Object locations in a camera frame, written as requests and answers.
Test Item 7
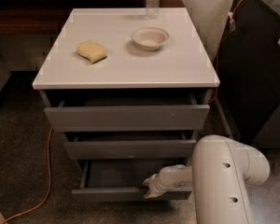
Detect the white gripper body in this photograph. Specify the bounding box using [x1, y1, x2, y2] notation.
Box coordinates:
[148, 174, 167, 197]

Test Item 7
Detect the grey bottom drawer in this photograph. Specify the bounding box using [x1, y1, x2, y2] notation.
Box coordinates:
[72, 158, 183, 202]

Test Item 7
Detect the grey drawer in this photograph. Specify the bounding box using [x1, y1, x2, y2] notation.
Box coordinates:
[45, 89, 209, 132]
[63, 131, 196, 160]
[72, 158, 183, 202]

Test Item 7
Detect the yellow sponge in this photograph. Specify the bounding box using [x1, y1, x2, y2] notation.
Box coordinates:
[77, 40, 107, 63]

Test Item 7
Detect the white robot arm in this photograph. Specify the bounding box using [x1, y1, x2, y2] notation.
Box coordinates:
[143, 135, 270, 224]

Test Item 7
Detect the grey middle drawer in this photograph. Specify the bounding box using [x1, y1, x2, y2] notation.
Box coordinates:
[63, 131, 196, 160]

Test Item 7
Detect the grey top drawer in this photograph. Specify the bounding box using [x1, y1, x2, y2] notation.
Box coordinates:
[45, 89, 209, 132]

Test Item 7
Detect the white grey drawer cabinet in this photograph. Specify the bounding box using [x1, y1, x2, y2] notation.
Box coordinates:
[32, 7, 221, 185]

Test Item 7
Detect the white paper bowl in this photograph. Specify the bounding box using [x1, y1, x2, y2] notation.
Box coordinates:
[132, 27, 169, 51]

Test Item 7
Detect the dark cabinet on right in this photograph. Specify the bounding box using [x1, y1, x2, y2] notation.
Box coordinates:
[216, 0, 280, 148]

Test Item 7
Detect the clear plastic water bottle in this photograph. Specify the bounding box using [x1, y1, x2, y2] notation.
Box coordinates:
[146, 0, 160, 19]

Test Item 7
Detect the dark wooden bench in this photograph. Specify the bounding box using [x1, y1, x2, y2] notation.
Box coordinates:
[0, 0, 186, 35]

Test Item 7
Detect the orange extension cable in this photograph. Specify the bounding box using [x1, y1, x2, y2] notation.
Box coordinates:
[1, 127, 54, 224]

